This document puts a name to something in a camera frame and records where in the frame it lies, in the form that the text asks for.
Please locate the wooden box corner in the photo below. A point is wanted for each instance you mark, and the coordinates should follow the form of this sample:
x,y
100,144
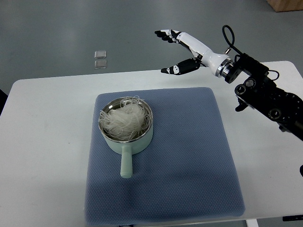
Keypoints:
x,y
286,5

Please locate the blue grey fabric mat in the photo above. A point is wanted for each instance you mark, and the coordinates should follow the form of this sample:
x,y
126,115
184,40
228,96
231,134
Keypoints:
x,y
186,172

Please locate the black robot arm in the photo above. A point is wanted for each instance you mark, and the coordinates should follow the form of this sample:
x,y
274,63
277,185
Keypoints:
x,y
260,92

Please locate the white vermicelli bundle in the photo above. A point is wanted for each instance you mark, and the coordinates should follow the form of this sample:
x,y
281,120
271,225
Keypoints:
x,y
126,121

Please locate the dark object at left edge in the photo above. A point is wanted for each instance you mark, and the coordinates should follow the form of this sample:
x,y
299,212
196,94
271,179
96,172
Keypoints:
x,y
3,99

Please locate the black table control panel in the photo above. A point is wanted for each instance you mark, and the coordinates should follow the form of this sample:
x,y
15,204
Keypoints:
x,y
292,218

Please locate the upper metal floor plate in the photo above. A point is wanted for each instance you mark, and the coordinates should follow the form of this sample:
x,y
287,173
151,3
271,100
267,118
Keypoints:
x,y
100,54

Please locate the mint green steel pot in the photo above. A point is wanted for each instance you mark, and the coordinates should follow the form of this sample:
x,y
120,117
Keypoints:
x,y
128,148

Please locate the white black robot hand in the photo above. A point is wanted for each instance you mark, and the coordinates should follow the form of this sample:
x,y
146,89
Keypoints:
x,y
219,64

